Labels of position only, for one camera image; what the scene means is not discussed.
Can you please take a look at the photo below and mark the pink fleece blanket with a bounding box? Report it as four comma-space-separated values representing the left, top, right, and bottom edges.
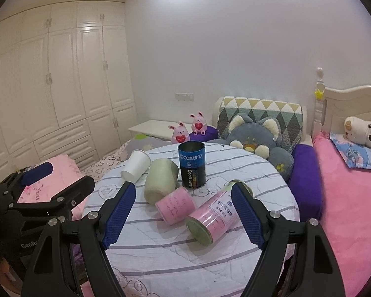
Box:
312, 131, 371, 297

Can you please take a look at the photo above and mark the pink labelled can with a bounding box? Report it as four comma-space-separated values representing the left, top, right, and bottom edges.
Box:
185, 179, 255, 247

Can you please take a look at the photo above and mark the cream bed frame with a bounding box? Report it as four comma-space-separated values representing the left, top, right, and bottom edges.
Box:
311, 66, 371, 138

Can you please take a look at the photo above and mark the large purple cushion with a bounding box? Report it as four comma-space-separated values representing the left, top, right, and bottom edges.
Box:
287, 144, 324, 221

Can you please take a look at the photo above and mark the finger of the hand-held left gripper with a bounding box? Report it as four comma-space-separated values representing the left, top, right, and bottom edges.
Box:
0, 162, 54, 200
7, 175, 96, 221

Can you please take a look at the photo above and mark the pale green cup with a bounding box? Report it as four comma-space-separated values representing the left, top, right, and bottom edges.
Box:
144, 158, 180, 205

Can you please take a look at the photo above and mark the cream wardrobe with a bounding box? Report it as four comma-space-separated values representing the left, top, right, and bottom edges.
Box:
0, 1, 140, 187

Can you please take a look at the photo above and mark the white bedside table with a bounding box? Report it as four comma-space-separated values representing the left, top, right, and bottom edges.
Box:
128, 119, 194, 145

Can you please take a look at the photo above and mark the beige plush dog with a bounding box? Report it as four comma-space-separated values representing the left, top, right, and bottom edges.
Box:
344, 116, 371, 156

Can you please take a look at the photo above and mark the heart print bedsheet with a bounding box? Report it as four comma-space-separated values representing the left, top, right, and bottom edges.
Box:
80, 137, 174, 181

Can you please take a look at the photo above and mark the grey cat plush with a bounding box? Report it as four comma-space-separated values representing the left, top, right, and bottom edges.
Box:
207, 113, 295, 182

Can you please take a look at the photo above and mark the blue metal can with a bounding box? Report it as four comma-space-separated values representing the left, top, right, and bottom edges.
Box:
177, 141, 206, 189

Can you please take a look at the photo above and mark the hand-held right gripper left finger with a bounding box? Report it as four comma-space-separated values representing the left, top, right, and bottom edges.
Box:
23, 181, 137, 297

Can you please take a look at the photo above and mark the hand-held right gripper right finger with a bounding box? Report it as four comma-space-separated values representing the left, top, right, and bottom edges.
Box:
231, 182, 350, 297

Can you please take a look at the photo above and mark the pink bunny toy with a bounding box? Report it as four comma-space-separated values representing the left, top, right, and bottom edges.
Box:
190, 111, 207, 135
168, 121, 191, 145

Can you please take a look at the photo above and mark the round table with striped cloth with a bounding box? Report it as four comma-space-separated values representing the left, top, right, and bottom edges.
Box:
80, 144, 300, 297

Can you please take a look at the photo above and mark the blue printed pillow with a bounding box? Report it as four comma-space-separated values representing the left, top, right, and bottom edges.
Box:
329, 131, 371, 171

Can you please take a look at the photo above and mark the small purple cushion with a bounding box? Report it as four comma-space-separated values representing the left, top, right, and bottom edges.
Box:
188, 125, 219, 143

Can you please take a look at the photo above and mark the small pink cup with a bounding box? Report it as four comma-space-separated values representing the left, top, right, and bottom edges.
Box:
155, 187, 196, 226

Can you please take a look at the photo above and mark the triangle pattern quilted cover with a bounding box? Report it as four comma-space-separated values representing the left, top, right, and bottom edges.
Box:
212, 96, 308, 149

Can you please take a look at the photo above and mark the pink floral quilt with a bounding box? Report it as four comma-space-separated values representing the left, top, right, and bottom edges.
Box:
18, 154, 85, 221

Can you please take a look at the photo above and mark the white paper cup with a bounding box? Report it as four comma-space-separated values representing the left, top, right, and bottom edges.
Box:
120, 149, 152, 183

